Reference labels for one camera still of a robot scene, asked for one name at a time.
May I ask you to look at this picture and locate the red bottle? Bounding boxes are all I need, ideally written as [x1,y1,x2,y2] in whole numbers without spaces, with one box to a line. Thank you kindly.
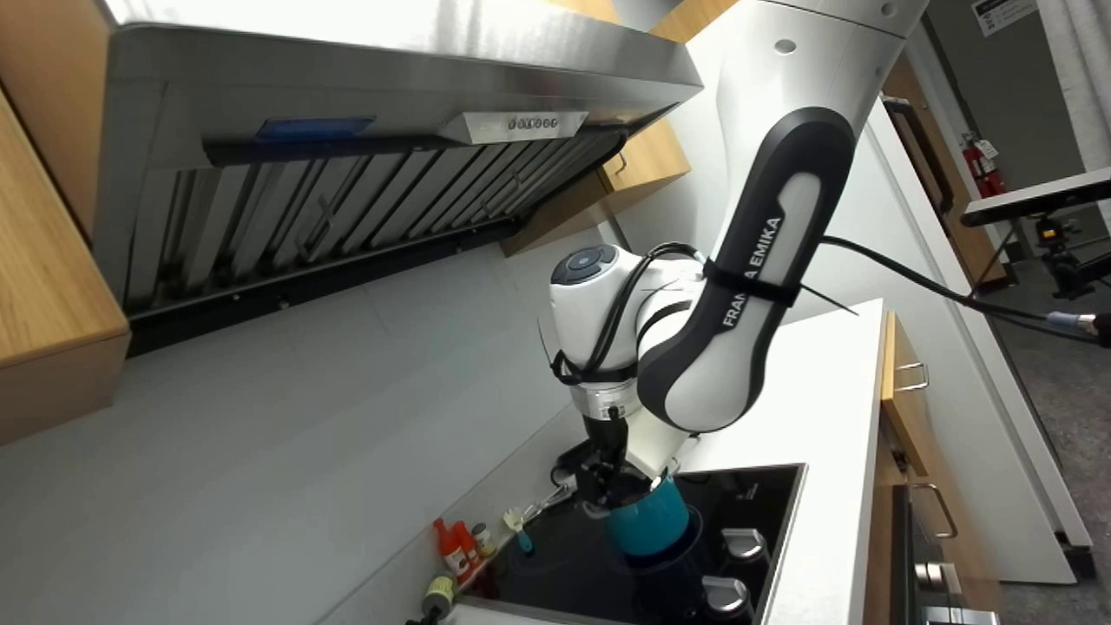
[429,515,494,583]

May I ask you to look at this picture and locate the small yellowish bottle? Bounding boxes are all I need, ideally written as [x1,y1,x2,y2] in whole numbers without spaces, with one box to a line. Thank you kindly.
[414,572,462,625]

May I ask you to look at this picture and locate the white wall sign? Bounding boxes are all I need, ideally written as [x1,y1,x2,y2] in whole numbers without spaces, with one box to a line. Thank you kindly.
[968,0,1042,39]

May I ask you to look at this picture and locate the black oven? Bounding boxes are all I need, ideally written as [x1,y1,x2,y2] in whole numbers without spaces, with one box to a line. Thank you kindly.
[885,482,1011,625]

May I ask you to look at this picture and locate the black stand equipment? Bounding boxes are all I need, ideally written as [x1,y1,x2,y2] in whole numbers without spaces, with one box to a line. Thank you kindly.
[1030,211,1111,304]

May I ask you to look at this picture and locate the wooden base cabinets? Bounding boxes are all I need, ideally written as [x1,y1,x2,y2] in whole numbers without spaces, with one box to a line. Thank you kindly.
[862,306,1014,625]

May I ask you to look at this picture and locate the red fire extinguisher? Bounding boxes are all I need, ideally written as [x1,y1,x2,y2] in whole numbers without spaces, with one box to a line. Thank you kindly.
[961,135,1011,203]

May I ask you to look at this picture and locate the black glass cooktop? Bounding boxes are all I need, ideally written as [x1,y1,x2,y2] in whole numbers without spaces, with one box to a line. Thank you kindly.
[484,463,810,625]

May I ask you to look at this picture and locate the blue pot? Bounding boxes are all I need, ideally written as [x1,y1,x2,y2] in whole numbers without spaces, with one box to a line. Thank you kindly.
[598,477,694,564]

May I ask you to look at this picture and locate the wooden door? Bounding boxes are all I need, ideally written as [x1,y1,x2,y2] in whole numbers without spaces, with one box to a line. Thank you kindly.
[877,49,1014,293]

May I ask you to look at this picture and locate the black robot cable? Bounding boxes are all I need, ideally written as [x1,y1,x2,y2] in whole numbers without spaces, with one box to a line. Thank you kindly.
[810,228,1111,341]

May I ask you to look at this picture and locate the silver cooktop knob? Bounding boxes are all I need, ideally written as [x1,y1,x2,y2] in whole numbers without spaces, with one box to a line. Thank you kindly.
[719,525,771,567]
[697,572,756,617]

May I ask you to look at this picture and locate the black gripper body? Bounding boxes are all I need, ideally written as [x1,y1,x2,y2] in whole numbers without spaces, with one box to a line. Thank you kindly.
[579,408,638,477]

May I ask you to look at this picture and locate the steel range hood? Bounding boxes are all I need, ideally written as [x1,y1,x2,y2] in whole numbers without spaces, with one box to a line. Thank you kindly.
[91,0,708,323]

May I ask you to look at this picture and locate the black metal stand bar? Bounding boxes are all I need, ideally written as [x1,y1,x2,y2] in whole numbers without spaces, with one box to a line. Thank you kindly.
[957,167,1111,228]

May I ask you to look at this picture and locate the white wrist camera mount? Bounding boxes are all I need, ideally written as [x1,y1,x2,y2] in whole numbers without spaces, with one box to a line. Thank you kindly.
[627,409,700,481]

